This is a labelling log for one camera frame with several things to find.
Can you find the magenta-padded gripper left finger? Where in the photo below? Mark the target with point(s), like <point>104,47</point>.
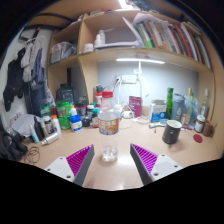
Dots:
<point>78,161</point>

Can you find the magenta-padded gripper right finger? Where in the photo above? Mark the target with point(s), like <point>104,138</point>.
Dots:
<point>146,160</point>

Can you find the clear bottle with red cap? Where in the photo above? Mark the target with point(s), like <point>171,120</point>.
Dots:
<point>108,126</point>

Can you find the teal hair brush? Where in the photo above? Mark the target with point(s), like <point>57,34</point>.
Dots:
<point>156,125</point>

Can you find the black mug with white inside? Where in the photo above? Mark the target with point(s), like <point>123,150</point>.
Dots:
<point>171,132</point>

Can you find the white bottle with blue label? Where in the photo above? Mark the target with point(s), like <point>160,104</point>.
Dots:
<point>76,122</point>

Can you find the white and blue carton box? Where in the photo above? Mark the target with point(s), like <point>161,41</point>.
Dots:
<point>157,112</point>

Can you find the green container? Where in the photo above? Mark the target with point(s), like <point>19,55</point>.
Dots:
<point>63,115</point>

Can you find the magenta pouch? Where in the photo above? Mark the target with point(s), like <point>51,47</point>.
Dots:
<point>135,106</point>

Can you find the flat round red coaster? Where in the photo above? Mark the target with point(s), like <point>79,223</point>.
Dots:
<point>197,138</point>

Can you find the green bottle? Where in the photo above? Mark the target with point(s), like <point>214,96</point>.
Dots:
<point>169,101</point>

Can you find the brown jar with white lid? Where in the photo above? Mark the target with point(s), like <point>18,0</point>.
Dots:
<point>200,124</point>

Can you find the red and white canister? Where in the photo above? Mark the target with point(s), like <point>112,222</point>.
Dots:
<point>97,99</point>

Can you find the black bag pile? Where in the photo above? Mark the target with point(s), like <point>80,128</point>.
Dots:
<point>11,146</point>

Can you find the tall clear glass bottle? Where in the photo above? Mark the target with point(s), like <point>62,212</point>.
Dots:
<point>205,106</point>

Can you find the white light bar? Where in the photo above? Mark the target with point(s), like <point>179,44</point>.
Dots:
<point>140,61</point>

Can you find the hanging dark clothes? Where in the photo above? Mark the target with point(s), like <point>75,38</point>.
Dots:
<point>23,76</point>

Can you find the white ceiling tube light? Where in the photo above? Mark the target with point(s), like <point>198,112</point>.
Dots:
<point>124,4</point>

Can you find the white wall power outlet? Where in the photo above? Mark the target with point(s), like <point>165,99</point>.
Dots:
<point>128,79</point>

